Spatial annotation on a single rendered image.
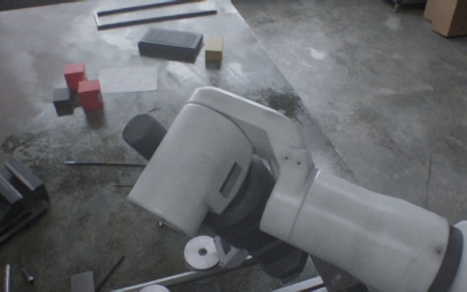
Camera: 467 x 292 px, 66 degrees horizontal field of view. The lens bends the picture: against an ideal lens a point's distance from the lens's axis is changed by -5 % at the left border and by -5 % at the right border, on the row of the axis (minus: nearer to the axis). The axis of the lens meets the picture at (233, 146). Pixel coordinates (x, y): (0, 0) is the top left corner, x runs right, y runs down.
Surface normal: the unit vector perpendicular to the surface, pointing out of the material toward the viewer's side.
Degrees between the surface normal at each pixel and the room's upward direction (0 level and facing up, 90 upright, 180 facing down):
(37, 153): 0
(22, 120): 0
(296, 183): 23
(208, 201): 72
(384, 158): 0
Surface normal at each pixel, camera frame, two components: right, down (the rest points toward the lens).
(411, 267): -0.30, 0.03
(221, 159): 0.66, 0.07
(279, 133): -0.10, -0.41
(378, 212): -0.13, -0.68
